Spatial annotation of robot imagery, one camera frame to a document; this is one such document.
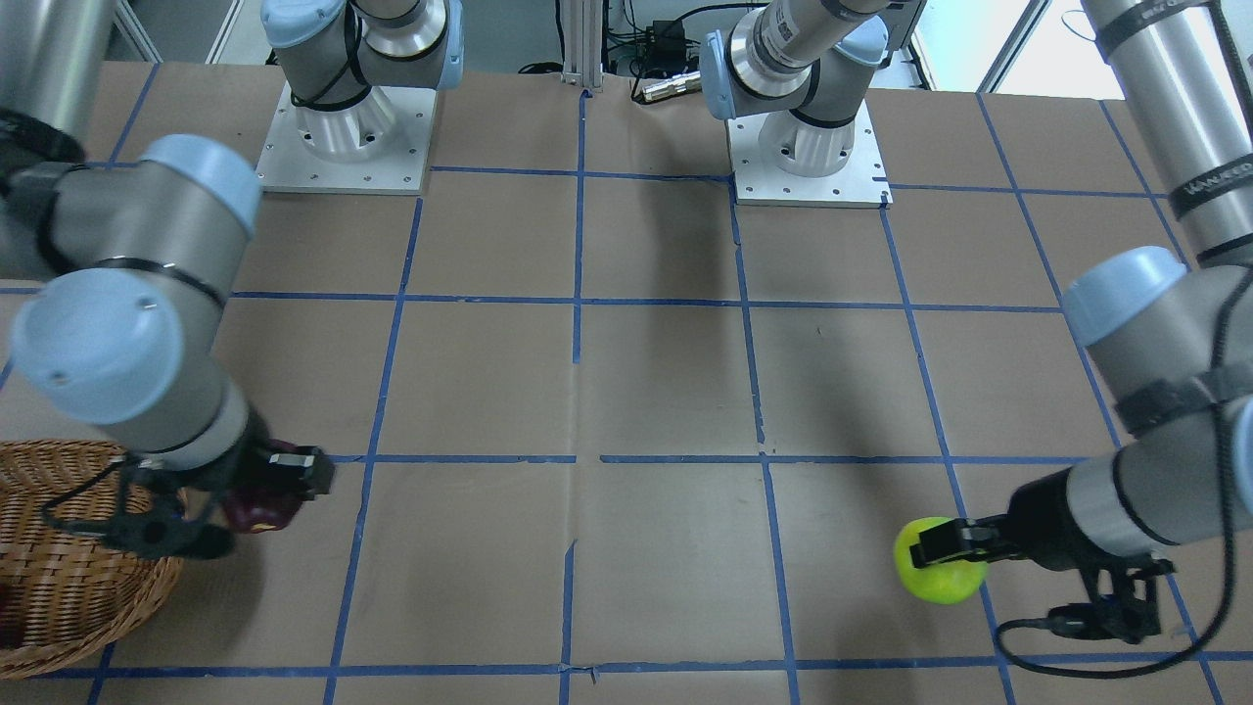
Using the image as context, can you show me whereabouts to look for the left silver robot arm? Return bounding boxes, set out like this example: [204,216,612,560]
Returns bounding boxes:
[895,1,1250,645]

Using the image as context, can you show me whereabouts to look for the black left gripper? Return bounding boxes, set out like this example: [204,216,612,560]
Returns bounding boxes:
[908,470,1165,642]

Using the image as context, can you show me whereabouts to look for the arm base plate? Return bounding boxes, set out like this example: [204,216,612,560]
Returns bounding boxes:
[725,101,893,209]
[256,85,440,197]

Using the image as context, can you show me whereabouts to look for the green apple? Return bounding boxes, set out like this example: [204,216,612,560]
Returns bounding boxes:
[892,517,989,605]

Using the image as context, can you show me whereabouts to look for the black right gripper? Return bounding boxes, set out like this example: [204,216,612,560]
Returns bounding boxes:
[43,411,336,558]

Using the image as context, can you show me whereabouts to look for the silver metal connector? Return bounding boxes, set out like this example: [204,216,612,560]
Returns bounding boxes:
[632,70,702,106]

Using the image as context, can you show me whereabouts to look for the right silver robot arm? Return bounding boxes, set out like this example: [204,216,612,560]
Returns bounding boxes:
[3,1,336,558]

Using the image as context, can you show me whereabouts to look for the woven wicker basket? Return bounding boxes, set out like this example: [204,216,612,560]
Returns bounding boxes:
[1,440,185,680]

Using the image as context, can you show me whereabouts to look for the dark red apple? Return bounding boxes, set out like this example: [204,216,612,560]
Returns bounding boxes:
[222,440,304,533]

